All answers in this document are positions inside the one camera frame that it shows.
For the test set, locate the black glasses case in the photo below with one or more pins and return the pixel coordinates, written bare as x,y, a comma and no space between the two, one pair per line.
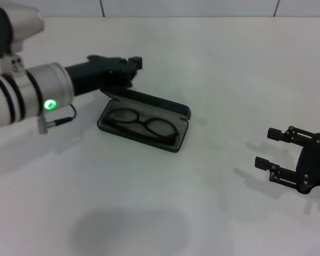
154,104

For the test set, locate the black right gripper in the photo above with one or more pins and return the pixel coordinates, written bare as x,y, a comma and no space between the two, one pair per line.
314,165

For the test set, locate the left wrist camera housing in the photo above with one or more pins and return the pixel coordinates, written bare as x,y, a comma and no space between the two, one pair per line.
21,18

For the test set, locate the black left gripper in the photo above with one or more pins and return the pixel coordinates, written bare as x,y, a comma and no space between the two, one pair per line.
90,77

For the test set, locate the black round glasses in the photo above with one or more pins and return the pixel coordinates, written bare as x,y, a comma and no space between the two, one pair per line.
122,115

